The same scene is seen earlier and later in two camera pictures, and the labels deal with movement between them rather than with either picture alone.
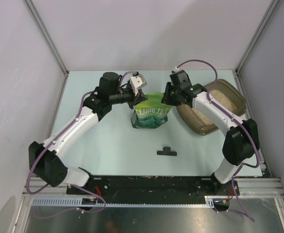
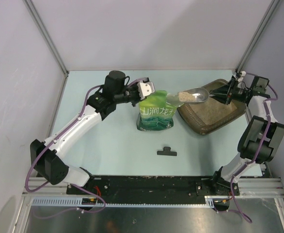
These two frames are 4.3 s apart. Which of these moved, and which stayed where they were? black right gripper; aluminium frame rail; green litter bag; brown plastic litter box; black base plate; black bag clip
Moved: black right gripper; green litter bag
Stayed: brown plastic litter box; aluminium frame rail; black bag clip; black base plate
